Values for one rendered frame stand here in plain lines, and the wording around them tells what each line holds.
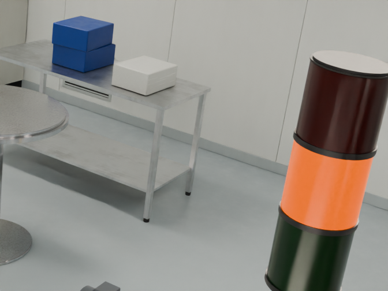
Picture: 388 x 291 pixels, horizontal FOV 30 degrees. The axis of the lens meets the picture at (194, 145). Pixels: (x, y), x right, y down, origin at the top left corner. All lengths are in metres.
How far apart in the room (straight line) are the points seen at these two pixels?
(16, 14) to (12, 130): 3.47
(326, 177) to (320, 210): 0.02
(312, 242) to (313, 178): 0.04
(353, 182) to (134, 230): 4.73
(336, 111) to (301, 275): 0.11
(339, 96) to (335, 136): 0.02
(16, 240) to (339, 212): 4.48
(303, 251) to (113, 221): 4.80
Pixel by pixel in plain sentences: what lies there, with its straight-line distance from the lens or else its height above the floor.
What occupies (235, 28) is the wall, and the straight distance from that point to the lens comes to 6.38.
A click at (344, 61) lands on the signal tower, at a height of 2.35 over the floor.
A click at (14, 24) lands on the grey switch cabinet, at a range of 7.53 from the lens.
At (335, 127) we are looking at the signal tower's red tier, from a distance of 0.42.
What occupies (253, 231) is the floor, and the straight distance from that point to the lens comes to 5.40.
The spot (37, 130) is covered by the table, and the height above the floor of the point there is 0.93.
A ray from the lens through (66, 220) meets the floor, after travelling 5.20.
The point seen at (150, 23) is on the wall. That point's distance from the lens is 6.80.
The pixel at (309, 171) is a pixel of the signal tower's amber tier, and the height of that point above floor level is 2.29.
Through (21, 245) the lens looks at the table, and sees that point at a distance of 4.83.
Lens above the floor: 2.44
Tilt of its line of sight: 21 degrees down
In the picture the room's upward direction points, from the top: 9 degrees clockwise
